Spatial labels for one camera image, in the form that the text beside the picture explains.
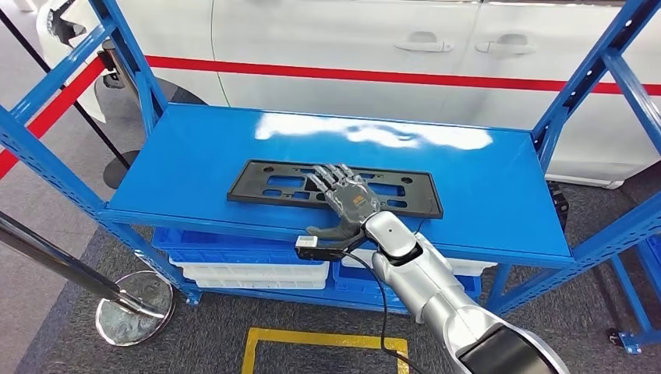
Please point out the blue metal rack frame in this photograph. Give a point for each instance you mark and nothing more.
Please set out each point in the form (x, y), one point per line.
(41, 160)

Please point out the white plastic bin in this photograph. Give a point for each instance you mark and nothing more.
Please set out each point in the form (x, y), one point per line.
(248, 272)

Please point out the small blue metal rack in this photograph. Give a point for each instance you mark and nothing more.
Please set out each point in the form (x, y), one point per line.
(631, 294)

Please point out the white car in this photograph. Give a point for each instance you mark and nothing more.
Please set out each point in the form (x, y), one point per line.
(335, 31)

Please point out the black ridged plastic piece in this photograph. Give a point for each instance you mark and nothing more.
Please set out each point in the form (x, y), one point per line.
(557, 204)

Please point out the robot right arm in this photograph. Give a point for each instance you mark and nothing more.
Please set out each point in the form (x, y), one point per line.
(439, 299)

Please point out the black car tyre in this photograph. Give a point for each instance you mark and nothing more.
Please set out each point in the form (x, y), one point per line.
(186, 97)

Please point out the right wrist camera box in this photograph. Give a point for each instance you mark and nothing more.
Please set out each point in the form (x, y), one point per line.
(320, 253)

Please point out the yellow floor tape rectangle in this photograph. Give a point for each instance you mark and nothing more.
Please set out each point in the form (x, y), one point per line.
(320, 339)

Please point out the long red barrier belt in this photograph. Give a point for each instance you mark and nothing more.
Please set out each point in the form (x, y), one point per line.
(361, 75)

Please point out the chrome stanchion post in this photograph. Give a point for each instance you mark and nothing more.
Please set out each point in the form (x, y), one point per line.
(134, 309)

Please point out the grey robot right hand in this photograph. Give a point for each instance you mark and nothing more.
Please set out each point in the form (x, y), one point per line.
(351, 204)

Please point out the black plastic plate frame part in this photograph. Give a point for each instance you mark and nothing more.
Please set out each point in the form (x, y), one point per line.
(245, 186)

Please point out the short red barrier belt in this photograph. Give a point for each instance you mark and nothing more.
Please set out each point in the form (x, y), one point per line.
(51, 116)

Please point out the black stanchion post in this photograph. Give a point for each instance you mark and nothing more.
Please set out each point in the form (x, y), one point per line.
(120, 173)

